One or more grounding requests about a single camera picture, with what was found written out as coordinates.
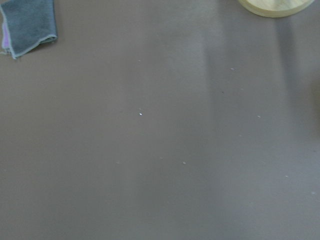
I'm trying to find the wooden mug tree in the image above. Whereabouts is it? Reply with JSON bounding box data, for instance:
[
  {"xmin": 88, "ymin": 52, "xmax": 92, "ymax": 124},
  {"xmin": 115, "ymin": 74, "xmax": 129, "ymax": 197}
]
[{"xmin": 238, "ymin": 0, "xmax": 314, "ymax": 18}]

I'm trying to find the grey folded cloth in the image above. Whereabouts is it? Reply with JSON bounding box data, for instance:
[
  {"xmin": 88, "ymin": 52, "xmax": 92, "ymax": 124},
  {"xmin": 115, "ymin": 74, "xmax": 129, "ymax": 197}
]
[{"xmin": 0, "ymin": 0, "xmax": 58, "ymax": 59}]

